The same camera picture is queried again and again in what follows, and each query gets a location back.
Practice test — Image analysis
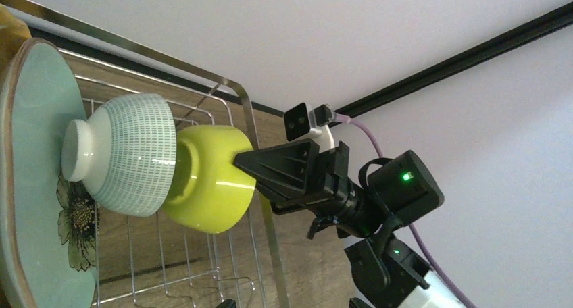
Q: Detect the black aluminium frame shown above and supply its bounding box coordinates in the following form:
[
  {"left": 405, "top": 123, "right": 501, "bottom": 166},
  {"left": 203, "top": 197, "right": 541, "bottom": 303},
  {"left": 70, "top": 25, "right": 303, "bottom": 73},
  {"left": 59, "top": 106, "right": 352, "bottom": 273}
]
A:
[{"left": 30, "top": 2, "right": 572, "bottom": 118}]

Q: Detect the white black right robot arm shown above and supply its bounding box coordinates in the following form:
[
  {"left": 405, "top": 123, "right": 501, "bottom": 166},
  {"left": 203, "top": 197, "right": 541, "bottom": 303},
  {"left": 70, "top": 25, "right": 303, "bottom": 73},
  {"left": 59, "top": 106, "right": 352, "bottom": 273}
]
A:
[{"left": 234, "top": 139, "right": 462, "bottom": 307}]

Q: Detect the pale green flower plate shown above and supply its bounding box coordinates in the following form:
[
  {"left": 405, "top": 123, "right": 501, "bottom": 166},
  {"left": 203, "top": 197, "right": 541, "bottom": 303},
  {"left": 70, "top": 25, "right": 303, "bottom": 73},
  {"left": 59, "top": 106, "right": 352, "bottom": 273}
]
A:
[{"left": 1, "top": 38, "right": 97, "bottom": 307}]

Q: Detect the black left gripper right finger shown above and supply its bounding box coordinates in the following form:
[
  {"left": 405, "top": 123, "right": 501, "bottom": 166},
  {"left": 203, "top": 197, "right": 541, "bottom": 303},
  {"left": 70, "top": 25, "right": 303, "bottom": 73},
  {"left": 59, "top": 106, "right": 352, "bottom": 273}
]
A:
[{"left": 348, "top": 297, "right": 372, "bottom": 308}]

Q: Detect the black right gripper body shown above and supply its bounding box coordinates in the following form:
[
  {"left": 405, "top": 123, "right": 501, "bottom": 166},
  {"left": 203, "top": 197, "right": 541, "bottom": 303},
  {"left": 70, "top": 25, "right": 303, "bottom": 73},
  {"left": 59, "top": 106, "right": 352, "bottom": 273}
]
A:
[{"left": 271, "top": 142, "right": 363, "bottom": 217}]

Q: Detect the orange polka dot plate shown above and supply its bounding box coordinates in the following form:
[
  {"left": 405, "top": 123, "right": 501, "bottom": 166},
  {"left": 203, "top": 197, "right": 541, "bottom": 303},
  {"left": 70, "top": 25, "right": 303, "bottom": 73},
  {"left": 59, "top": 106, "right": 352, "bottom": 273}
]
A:
[{"left": 0, "top": 5, "right": 32, "bottom": 72}]

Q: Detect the yellow green bowl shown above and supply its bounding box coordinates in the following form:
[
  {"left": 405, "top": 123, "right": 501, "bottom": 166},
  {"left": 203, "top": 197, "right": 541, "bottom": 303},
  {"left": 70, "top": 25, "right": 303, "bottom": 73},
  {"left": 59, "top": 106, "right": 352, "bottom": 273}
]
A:
[{"left": 161, "top": 125, "right": 256, "bottom": 234}]

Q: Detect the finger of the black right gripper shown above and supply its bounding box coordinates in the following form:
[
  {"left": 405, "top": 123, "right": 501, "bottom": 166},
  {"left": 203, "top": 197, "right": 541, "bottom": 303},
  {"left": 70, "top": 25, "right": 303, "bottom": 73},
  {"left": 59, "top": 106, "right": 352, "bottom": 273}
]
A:
[{"left": 233, "top": 138, "right": 320, "bottom": 203}]

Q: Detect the pale green glass bowl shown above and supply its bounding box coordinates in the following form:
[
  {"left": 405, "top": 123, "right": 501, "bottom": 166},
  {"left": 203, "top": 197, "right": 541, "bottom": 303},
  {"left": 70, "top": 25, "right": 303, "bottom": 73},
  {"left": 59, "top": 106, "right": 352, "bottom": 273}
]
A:
[{"left": 61, "top": 93, "right": 176, "bottom": 217}]

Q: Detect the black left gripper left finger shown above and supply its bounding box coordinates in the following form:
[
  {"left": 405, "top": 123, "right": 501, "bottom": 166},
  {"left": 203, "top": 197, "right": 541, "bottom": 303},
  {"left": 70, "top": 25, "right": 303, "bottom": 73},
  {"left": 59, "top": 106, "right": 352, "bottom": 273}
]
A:
[{"left": 216, "top": 299, "right": 236, "bottom": 308}]

